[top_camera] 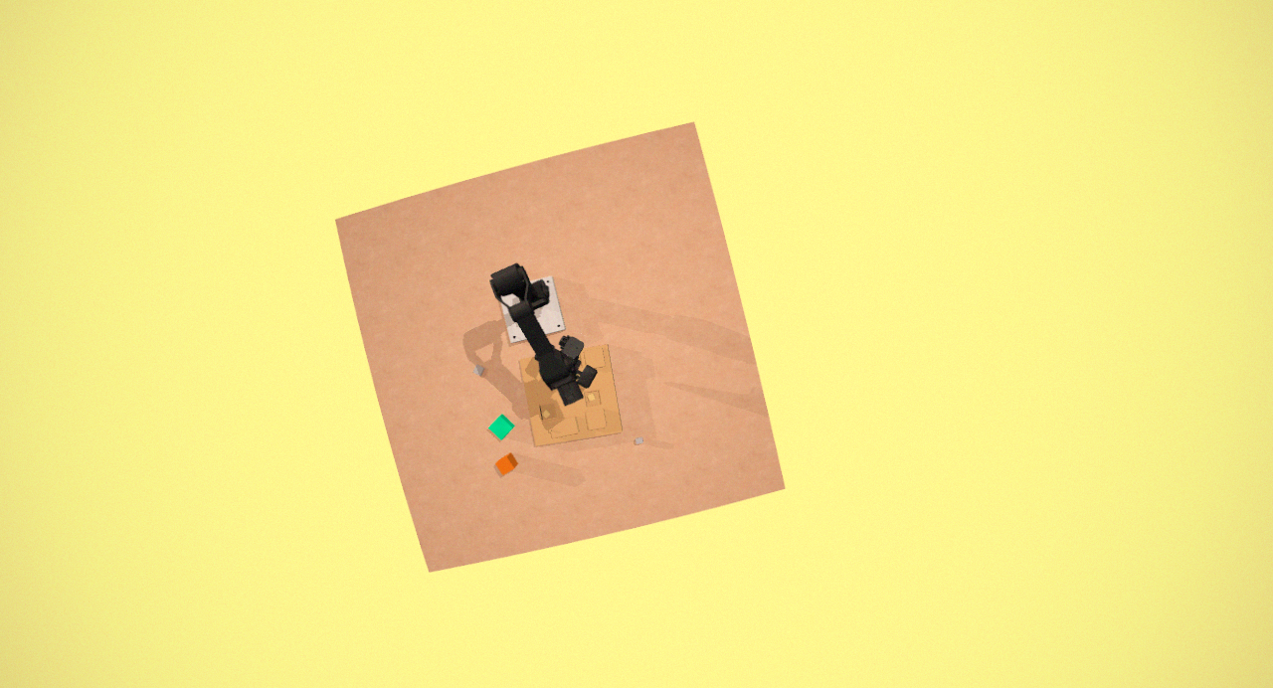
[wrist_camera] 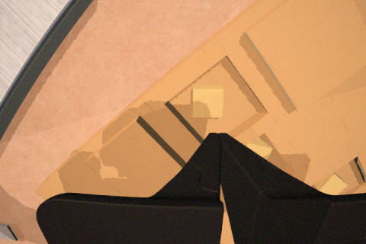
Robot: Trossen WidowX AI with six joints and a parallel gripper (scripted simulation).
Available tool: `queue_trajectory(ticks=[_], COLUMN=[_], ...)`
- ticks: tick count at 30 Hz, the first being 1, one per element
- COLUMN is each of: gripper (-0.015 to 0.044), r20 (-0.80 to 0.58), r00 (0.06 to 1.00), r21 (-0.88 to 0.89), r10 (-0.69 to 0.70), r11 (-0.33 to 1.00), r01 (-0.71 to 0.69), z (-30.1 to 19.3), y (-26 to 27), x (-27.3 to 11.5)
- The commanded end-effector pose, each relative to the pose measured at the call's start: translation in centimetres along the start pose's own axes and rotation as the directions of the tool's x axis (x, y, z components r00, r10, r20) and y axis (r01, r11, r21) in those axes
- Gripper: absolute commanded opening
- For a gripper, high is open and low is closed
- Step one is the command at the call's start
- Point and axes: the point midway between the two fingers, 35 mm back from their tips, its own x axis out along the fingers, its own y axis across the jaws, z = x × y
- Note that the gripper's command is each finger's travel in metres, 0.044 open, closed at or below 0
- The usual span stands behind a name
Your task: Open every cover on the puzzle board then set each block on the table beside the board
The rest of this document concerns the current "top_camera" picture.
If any orange block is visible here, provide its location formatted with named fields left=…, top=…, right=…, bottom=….
left=495, top=454, right=517, bottom=475

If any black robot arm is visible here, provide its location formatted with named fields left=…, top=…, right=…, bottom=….
left=489, top=262, right=584, bottom=406

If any mint green block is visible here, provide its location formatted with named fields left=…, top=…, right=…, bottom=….
left=489, top=415, right=516, bottom=440

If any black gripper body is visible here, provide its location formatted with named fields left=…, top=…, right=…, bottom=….
left=563, top=355, right=598, bottom=389

